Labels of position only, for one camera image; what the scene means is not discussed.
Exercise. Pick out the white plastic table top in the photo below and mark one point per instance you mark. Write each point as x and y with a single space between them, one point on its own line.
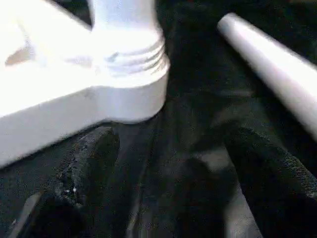
62 106

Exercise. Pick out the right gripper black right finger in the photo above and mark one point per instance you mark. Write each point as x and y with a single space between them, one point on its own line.
272 193

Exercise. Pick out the white plastic table leg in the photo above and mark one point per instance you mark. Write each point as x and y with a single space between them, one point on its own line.
272 64
126 29

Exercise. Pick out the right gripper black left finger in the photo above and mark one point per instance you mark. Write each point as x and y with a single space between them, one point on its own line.
81 188

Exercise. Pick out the black mat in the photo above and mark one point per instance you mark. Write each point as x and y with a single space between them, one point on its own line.
198 99

